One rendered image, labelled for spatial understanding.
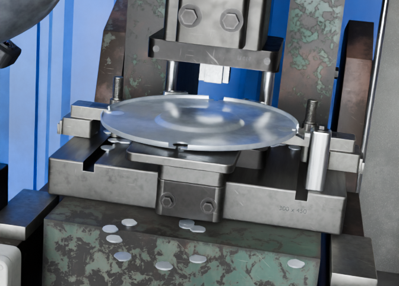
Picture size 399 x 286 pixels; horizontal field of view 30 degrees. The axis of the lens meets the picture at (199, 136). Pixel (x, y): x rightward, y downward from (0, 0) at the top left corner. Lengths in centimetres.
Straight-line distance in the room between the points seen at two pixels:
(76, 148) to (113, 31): 38
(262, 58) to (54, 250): 41
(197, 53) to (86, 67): 135
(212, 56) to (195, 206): 23
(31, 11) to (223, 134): 52
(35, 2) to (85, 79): 191
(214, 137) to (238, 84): 135
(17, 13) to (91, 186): 62
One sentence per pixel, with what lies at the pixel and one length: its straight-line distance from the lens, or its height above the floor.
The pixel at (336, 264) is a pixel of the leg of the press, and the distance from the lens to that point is 103.
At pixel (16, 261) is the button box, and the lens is 103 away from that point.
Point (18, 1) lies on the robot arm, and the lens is 54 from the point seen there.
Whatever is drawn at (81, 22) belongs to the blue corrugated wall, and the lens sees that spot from 243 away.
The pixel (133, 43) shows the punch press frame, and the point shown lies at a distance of 140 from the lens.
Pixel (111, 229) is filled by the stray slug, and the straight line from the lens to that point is 105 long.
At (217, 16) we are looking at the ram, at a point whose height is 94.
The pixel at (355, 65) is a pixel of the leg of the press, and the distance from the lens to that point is 145.
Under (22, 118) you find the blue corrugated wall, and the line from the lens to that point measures 257.
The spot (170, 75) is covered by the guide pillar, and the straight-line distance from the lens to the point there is 127.
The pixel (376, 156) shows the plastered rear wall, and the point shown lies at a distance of 244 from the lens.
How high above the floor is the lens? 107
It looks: 16 degrees down
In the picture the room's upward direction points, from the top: 5 degrees clockwise
